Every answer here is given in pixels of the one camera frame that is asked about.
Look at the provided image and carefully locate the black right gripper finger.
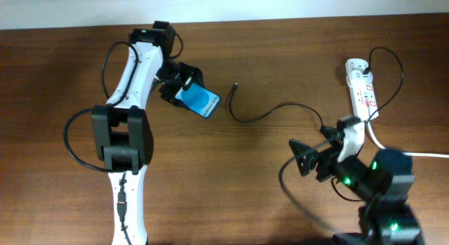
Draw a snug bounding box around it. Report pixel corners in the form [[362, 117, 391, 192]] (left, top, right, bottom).
[[288, 138, 319, 176], [319, 126, 344, 144]]

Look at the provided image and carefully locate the blue Galaxy smartphone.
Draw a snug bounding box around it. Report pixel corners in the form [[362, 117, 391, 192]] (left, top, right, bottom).
[[175, 83, 221, 119]]

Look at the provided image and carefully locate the black charger cable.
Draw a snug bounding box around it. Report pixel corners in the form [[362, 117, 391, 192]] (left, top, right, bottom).
[[229, 46, 405, 130]]

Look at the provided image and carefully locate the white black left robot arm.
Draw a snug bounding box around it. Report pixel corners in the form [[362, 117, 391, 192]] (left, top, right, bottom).
[[91, 21, 209, 244]]

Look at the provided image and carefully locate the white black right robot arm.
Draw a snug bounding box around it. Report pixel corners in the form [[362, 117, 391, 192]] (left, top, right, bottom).
[[288, 123, 424, 244]]

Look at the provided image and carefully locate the white charger adapter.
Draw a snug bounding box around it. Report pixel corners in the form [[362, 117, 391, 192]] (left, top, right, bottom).
[[347, 69, 373, 86]]

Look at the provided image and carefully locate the white power strip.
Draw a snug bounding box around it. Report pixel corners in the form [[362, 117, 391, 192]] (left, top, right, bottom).
[[345, 58, 379, 121]]

